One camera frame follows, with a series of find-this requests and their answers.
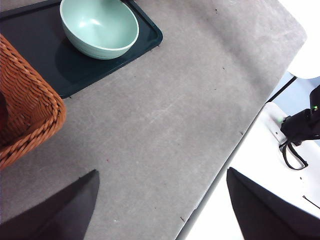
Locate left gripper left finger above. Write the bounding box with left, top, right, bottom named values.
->
left=0, top=169, right=100, bottom=240

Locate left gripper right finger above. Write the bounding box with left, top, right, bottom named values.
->
left=226, top=166, right=320, bottom=240

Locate teal ceramic bowl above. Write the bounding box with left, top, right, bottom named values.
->
left=59, top=0, right=140, bottom=61

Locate brown wicker basket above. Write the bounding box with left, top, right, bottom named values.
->
left=0, top=33, right=68, bottom=171

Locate black rectangular tray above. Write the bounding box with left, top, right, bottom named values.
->
left=0, top=0, right=164, bottom=100

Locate black cable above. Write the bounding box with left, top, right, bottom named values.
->
left=278, top=141, right=309, bottom=170

